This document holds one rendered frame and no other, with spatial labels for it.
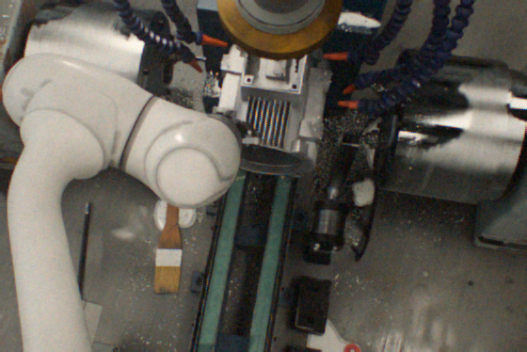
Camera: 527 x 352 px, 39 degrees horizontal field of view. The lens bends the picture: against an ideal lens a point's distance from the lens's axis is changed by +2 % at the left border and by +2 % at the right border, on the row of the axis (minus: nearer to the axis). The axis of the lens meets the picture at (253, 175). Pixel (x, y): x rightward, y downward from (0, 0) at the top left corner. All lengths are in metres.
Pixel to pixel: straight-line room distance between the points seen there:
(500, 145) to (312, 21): 0.38
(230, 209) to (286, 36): 0.45
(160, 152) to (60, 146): 0.11
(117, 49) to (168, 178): 0.46
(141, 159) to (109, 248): 0.66
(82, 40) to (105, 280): 0.50
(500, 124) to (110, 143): 0.64
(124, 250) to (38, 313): 0.78
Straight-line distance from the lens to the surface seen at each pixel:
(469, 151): 1.23
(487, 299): 1.53
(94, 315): 1.23
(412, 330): 1.49
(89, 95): 0.87
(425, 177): 1.25
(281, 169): 1.37
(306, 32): 1.05
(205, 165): 0.82
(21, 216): 0.80
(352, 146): 1.08
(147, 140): 0.86
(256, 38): 1.04
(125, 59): 1.23
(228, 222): 1.38
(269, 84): 1.25
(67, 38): 1.27
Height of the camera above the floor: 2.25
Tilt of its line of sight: 73 degrees down
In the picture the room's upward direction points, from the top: 1 degrees counter-clockwise
